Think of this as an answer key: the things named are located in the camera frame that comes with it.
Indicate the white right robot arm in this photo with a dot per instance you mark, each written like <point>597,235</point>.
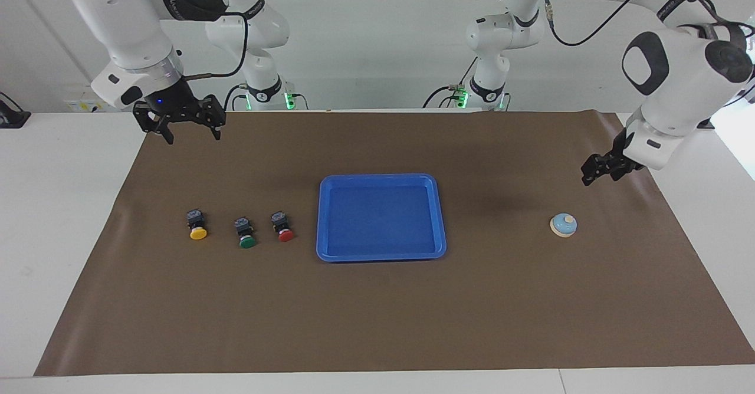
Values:
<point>118,16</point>

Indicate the red push button switch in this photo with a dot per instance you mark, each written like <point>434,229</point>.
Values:
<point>285,235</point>

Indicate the black table clamp mount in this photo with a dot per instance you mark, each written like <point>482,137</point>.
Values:
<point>12,118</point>

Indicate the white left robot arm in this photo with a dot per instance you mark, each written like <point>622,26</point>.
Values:
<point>678,87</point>

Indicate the light blue call bell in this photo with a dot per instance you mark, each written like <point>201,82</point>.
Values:
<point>563,226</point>

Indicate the brown table mat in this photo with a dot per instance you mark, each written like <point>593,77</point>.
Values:
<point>377,311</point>

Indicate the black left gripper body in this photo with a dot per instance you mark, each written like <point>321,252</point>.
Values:
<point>613,161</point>

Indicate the blue plastic tray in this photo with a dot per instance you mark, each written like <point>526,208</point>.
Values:
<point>380,220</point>

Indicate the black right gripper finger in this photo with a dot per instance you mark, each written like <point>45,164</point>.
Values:
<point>166,131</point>
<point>214,131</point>

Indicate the black stand arm with base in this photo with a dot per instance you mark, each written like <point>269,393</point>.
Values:
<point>706,125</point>

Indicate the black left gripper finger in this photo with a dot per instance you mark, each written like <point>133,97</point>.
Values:
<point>586,177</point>
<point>615,174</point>

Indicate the yellow push button switch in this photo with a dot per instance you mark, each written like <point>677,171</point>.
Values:
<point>197,232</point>

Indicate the green push button switch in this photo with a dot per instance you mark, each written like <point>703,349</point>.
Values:
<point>246,240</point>

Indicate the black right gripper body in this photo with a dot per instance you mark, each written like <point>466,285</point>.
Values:
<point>177,102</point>

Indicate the white wall outlet box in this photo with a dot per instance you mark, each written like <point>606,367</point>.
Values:
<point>79,106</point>

